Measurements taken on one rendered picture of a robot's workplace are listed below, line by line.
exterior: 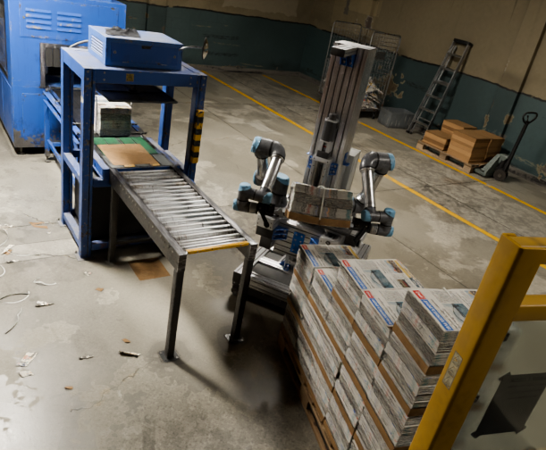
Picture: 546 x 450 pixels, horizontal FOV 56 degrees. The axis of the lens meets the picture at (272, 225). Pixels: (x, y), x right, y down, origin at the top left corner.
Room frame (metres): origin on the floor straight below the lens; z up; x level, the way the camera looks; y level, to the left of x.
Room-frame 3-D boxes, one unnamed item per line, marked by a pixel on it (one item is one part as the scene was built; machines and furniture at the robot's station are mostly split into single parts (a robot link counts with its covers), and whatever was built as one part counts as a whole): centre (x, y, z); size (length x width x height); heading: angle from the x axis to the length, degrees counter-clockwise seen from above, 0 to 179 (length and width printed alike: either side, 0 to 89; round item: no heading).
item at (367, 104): (11.04, -1.06, 0.85); 1.21 x 0.83 x 1.71; 38
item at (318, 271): (2.50, -0.58, 0.42); 1.17 x 0.39 x 0.83; 21
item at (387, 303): (2.11, -0.72, 1.06); 0.37 x 0.28 x 0.01; 112
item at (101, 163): (4.08, 1.32, 0.75); 0.70 x 0.65 x 0.10; 38
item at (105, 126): (4.53, 1.67, 0.93); 0.38 x 0.30 x 0.26; 38
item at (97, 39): (4.08, 1.32, 1.65); 0.60 x 0.45 x 0.20; 128
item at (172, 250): (3.12, 0.89, 0.74); 1.34 x 0.05 x 0.12; 38
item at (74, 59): (4.08, 1.32, 1.50); 0.94 x 0.68 x 0.10; 128
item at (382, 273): (2.37, -0.61, 1.06); 0.37 x 0.29 x 0.01; 112
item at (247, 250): (3.43, 0.50, 0.74); 1.34 x 0.05 x 0.12; 38
